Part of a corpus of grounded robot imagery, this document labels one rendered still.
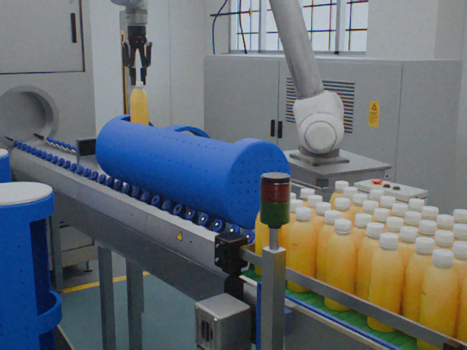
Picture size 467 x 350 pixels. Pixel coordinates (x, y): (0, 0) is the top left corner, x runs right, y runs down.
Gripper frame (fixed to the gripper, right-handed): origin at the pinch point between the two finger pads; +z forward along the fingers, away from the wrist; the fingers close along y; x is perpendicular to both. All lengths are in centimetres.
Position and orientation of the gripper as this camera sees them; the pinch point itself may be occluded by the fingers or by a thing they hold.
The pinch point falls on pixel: (137, 76)
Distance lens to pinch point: 234.0
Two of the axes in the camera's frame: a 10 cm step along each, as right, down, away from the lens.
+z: 0.0, 9.8, 2.2
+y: -7.9, 1.3, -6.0
